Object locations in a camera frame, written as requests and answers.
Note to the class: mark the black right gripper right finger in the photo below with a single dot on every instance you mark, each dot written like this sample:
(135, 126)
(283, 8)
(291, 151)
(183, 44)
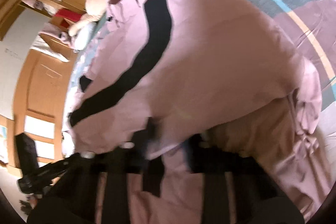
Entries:
(236, 189)

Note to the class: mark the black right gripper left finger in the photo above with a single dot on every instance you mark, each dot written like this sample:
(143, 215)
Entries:
(73, 198)

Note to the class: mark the pink jacket with black trim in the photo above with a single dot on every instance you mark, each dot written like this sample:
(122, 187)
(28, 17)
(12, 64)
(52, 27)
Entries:
(219, 68)

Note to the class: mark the wooden door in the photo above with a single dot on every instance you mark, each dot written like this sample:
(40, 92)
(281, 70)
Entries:
(38, 104)

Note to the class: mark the light blue round pillow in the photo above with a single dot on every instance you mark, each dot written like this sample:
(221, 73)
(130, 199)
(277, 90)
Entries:
(82, 38)

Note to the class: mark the red box on shelf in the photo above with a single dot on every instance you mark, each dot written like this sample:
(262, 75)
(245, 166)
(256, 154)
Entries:
(68, 14)

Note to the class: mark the pink cloth hanging on wall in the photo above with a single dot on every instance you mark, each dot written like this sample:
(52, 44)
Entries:
(56, 33)

